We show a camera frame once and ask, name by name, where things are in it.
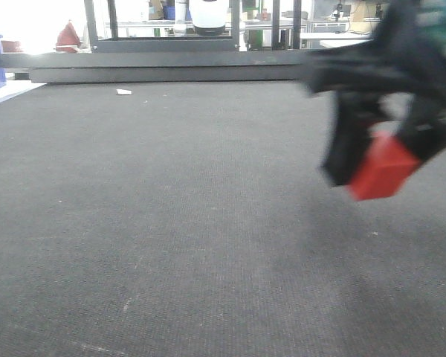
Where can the small white paper scrap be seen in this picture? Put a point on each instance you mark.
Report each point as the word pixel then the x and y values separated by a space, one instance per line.
pixel 123 92

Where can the red bag on chair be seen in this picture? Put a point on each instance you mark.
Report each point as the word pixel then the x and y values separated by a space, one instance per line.
pixel 68 41

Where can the white humanoid robot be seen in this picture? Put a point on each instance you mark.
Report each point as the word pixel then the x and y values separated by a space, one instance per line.
pixel 208 17

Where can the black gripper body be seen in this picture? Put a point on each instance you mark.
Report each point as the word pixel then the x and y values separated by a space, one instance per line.
pixel 405 53

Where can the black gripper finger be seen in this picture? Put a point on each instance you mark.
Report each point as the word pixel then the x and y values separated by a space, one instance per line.
pixel 423 131
pixel 347 145

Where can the black flat frame rails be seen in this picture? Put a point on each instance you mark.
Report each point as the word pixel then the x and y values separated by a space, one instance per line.
pixel 156 67

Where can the dark grey table mat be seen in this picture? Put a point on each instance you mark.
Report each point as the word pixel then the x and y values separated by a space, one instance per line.
pixel 191 219

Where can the black metal shelf rack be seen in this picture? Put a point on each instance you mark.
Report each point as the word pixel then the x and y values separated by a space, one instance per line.
pixel 232 39

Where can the red magnetic block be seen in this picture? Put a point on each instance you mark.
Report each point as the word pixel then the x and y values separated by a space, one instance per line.
pixel 385 167

